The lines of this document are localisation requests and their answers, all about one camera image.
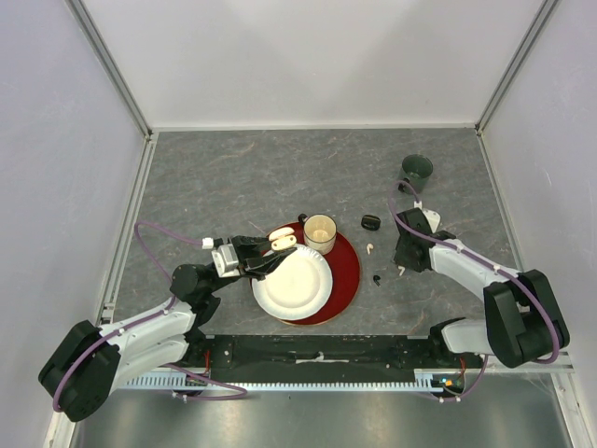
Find aluminium frame post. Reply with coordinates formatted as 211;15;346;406
474;0;561;136
64;0;155;141

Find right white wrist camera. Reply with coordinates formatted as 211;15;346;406
413;201;441;233

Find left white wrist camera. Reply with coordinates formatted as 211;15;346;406
201;237;240;278

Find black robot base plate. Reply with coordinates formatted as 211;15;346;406
178;335;479;384

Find right aluminium frame post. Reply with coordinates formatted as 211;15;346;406
474;0;561;136

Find black earbud charging case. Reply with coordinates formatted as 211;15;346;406
360;214;382;231

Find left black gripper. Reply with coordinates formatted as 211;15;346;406
206;234;297;295

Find left aluminium frame post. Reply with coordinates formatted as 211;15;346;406
64;0;155;141

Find dark green mug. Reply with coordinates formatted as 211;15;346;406
398;154;434;193

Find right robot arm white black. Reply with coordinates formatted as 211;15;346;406
393;207;570;368

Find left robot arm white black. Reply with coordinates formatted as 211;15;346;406
38;229;297;422

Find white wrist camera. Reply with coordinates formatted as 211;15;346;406
201;237;240;278
413;201;441;233

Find pink earbud charging case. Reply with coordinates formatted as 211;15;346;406
268;227;297;252

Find white ceramic plate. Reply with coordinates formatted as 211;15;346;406
251;245;333;321

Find slotted cable duct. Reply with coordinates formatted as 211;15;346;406
120;369;452;393

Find red round tray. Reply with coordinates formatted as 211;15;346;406
279;222;361;326

